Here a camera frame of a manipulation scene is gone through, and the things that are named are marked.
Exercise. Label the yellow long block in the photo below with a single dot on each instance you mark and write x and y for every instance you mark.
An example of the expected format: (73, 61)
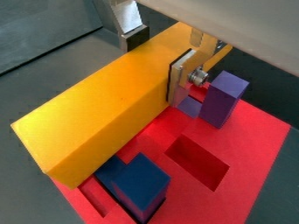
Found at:
(75, 131)

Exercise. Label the purple U-shaped block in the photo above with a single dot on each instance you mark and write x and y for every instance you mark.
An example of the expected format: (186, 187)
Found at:
(220, 100)

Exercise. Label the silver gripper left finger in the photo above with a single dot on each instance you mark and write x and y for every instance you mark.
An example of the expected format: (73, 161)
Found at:
(120, 18)

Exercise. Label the red peg board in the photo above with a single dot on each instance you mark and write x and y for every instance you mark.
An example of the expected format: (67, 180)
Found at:
(218, 165)

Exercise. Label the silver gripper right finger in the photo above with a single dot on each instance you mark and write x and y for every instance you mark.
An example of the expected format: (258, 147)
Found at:
(186, 68)

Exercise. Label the dark blue U-shaped block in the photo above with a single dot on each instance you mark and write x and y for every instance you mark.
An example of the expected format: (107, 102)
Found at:
(137, 184)

